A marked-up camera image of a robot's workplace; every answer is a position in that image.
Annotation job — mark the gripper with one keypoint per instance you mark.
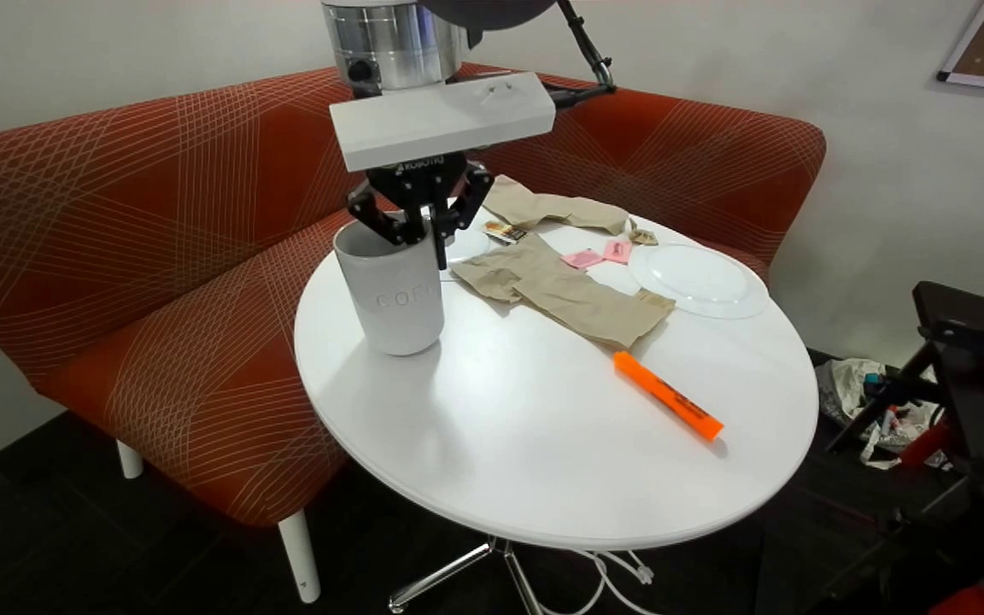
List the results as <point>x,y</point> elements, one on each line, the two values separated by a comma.
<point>419,181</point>

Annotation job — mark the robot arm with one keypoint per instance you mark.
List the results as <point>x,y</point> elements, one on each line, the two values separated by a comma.
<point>389,38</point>

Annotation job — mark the white mug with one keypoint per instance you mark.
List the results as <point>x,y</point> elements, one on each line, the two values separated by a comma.
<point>394,299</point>

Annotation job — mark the small clear plastic plate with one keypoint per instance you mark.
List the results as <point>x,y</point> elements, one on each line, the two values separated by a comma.
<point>468,246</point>

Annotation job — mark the dark printed sachet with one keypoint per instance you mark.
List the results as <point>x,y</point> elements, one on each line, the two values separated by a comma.
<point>505,232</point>

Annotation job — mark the small brown paper napkin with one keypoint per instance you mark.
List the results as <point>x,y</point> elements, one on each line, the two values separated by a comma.
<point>543,207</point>

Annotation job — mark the pink sachet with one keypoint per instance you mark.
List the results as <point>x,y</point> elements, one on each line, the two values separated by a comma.
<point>617,251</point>
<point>582,259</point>

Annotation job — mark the large brown paper napkin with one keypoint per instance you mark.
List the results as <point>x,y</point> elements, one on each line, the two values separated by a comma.
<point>569,295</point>

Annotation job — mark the brown sachet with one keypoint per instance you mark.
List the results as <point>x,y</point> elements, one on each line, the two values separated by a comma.
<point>644,237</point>

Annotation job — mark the red patterned sofa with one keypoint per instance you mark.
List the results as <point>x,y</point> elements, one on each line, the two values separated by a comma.
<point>159,256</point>

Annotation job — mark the large clear plastic plate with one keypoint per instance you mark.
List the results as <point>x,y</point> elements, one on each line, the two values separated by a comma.
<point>697,280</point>

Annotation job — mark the orange highlighter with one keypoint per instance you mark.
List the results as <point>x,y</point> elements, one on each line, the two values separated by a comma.
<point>667,395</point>

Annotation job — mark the white plastic bag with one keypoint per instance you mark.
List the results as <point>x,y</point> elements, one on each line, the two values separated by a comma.
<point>851,384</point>

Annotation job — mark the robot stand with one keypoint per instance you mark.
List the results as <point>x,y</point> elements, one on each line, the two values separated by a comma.
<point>983,410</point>

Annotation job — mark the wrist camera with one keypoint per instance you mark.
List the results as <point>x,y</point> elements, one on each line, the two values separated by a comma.
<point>441,120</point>

